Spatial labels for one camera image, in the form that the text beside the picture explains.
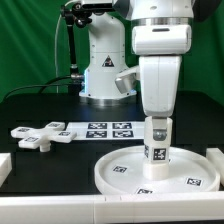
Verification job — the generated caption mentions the white round table top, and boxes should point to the white round table top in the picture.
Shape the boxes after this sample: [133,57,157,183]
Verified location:
[94,146,220,194]

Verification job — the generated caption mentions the white fence block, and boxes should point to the white fence block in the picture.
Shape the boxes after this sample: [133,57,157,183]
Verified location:
[206,148,224,187]
[0,153,12,187]

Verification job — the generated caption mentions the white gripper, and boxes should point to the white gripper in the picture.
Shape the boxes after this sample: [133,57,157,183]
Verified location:
[115,56,182,141]

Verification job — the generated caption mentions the white cross-shaped table base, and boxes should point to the white cross-shaped table base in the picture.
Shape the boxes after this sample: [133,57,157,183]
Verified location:
[11,122,77,152]

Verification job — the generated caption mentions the white right fence block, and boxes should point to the white right fence block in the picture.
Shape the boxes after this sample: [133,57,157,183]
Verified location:
[206,148,224,187]

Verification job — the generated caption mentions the white front fence rail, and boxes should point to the white front fence rail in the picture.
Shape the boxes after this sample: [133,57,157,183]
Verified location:
[0,191,224,224]

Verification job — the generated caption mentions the white left fence block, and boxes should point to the white left fence block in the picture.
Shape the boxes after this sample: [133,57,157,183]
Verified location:
[0,153,12,187]

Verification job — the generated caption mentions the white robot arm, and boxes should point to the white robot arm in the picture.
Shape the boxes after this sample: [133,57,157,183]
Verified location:
[73,0,222,144]

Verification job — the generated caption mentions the white marker tag sheet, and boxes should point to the white marker tag sheet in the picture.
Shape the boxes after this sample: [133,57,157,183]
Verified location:
[67,121,144,140]

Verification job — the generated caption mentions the black cable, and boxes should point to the black cable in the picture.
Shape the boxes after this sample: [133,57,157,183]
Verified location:
[1,75,83,101]

